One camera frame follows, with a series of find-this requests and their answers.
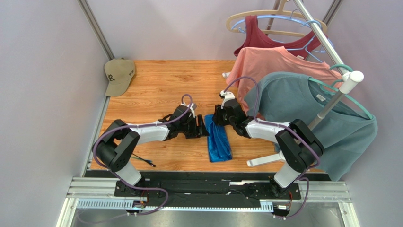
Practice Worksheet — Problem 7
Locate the beige baseball cap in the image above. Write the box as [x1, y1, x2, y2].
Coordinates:
[104, 58, 136, 96]

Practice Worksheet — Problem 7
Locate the salmon pink t-shirt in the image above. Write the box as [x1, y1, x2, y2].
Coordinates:
[226, 46, 344, 114]

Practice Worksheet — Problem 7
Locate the black fork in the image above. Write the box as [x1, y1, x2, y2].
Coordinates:
[131, 154, 156, 167]

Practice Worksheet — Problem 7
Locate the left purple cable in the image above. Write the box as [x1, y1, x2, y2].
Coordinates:
[77, 94, 193, 221]

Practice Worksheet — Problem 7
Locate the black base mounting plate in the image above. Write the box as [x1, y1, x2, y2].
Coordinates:
[85, 170, 303, 209]

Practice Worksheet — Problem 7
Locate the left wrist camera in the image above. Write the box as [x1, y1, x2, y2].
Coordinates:
[181, 102, 197, 117]

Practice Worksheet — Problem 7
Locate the beige wooden hanger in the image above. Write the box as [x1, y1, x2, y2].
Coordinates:
[226, 0, 309, 37]

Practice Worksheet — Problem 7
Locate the blue cloth napkin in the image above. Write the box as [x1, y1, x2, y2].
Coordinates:
[205, 114, 232, 163]

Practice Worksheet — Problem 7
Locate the teal t-shirt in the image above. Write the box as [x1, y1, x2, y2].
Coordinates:
[243, 72, 377, 181]

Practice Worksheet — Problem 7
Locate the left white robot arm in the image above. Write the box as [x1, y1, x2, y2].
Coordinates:
[92, 104, 209, 186]

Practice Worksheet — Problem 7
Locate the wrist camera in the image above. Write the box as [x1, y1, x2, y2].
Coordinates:
[181, 102, 197, 117]
[219, 90, 236, 109]

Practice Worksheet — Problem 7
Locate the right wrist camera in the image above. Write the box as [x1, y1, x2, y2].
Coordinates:
[219, 90, 236, 109]

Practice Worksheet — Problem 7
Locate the light blue hanger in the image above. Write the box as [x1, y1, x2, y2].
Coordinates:
[229, 16, 334, 63]

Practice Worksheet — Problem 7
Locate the maroon tank top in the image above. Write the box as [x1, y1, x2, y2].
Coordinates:
[234, 16, 321, 58]

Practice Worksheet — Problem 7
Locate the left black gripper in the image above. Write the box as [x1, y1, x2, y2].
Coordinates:
[178, 114, 210, 139]

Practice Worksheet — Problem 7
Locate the metal clothes rack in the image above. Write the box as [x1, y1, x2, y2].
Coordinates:
[221, 0, 365, 167]

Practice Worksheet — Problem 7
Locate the aluminium frame rail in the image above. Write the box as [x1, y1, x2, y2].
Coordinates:
[66, 177, 356, 218]

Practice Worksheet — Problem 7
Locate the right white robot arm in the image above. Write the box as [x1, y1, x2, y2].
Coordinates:
[212, 104, 323, 188]

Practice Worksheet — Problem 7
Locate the teal green hanger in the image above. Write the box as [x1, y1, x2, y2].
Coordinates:
[309, 64, 373, 119]

